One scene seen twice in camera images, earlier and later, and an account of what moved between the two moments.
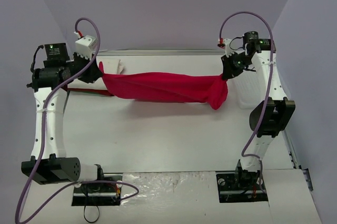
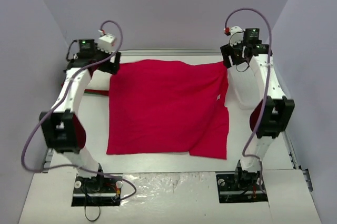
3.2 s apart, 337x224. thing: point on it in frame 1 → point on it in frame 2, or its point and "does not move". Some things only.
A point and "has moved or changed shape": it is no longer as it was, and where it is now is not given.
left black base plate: x=98 y=194 does not move
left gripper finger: x=95 y=74 → x=115 y=66
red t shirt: x=157 y=86 has moved or changed shape
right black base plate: x=242 y=186 does not move
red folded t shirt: x=99 y=91 does not move
